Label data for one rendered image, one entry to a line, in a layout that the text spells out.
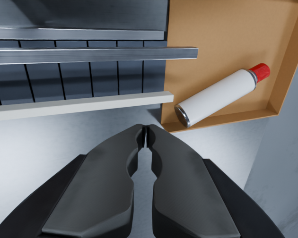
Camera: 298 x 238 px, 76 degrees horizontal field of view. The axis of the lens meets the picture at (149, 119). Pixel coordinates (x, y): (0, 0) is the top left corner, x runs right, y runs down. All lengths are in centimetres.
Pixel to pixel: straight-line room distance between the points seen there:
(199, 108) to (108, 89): 17
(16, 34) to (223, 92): 33
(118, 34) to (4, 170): 31
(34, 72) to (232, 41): 35
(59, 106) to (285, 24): 47
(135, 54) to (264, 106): 43
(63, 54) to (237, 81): 32
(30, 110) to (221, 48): 34
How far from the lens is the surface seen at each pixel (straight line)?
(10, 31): 29
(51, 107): 26
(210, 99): 38
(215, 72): 43
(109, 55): 20
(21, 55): 20
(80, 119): 37
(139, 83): 30
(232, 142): 57
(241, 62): 46
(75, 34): 28
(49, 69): 29
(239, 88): 41
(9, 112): 27
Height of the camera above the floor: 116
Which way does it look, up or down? 56 degrees down
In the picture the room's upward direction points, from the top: 143 degrees clockwise
